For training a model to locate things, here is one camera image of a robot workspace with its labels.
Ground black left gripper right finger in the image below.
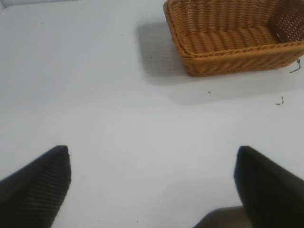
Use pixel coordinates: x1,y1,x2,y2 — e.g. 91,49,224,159
234,145,304,228

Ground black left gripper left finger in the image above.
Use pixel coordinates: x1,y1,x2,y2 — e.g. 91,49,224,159
0,145,72,228

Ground brown woven wicker basket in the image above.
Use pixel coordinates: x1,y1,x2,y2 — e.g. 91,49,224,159
163,0,304,78

